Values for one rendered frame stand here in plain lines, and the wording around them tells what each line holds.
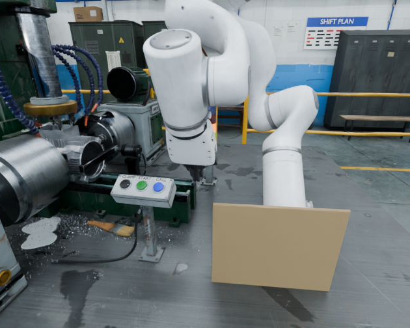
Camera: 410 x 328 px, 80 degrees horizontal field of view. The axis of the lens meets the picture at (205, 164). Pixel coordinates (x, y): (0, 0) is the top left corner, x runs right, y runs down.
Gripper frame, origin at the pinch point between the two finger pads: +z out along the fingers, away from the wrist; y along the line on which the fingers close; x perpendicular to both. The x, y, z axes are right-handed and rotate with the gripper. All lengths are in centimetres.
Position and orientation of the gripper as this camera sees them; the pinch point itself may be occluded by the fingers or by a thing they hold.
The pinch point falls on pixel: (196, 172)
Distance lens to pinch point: 58.9
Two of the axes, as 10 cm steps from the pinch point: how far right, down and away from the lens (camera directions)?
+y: -9.8, -0.7, 1.7
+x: -1.6, 7.8, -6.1
